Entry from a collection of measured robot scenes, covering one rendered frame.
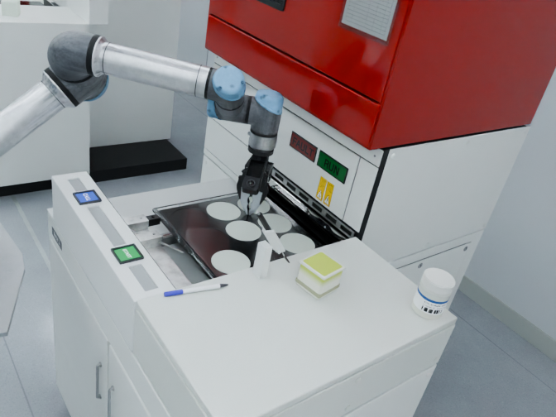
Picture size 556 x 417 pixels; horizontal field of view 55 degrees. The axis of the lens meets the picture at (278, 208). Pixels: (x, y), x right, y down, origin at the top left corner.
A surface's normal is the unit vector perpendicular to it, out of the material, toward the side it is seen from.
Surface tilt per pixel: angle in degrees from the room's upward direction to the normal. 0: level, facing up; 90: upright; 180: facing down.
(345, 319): 0
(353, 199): 90
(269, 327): 0
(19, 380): 0
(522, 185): 90
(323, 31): 90
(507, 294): 90
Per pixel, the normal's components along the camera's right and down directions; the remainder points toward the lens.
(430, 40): 0.58, 0.51
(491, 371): 0.18, -0.84
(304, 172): -0.80, 0.18
